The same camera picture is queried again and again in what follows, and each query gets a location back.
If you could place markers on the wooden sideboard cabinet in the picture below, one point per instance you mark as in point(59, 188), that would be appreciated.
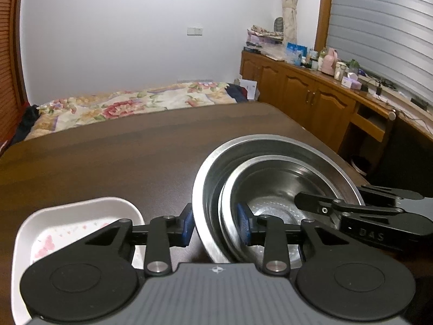
point(344, 120)

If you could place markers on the floral tray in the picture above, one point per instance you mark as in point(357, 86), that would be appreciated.
point(50, 229)

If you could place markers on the large steel bowl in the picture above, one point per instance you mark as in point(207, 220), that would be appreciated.
point(217, 167)

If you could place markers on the pink thermos jug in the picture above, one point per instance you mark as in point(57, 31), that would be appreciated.
point(329, 62)

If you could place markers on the white paper box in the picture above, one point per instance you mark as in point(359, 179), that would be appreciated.
point(251, 87)

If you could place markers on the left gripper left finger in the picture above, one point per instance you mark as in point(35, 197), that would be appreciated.
point(165, 232)

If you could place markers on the medium steel bowl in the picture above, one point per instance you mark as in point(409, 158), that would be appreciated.
point(268, 184)

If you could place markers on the wall switch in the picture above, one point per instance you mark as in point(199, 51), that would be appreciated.
point(194, 31)

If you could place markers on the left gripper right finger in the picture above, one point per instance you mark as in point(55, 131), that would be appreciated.
point(268, 232)

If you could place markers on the dark blue blanket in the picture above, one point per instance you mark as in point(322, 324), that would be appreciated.
point(31, 115)

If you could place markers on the blue box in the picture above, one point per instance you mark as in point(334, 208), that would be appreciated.
point(295, 53)

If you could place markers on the window blind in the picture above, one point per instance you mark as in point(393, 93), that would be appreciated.
point(390, 38)

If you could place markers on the floral bedspread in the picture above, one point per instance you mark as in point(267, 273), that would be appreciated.
point(66, 113)

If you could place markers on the stack of folded cloths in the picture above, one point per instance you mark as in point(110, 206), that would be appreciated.
point(259, 36)

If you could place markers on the beige curtain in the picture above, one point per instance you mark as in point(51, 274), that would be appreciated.
point(289, 8)

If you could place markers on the purple tissue box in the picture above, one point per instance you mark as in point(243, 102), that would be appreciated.
point(350, 81)

